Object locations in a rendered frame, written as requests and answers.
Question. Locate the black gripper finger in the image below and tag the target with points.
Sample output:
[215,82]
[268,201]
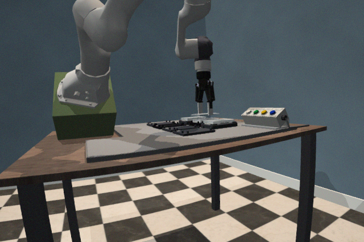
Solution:
[210,96]
[199,96]

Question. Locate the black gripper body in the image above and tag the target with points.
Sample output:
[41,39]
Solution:
[203,76]

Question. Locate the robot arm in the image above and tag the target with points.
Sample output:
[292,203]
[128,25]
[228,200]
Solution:
[102,29]

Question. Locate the grey button panel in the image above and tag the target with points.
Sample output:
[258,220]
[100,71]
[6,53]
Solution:
[274,118]

